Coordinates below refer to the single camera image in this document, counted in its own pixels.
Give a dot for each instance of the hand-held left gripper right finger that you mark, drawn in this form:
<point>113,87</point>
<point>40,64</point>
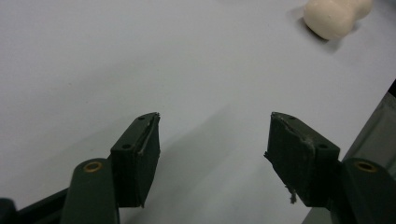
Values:
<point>299,161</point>

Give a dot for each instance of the cream peanut-shaped toy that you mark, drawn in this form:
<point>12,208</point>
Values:
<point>333,15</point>

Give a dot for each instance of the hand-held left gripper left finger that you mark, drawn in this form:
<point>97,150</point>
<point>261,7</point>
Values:
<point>134,161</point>

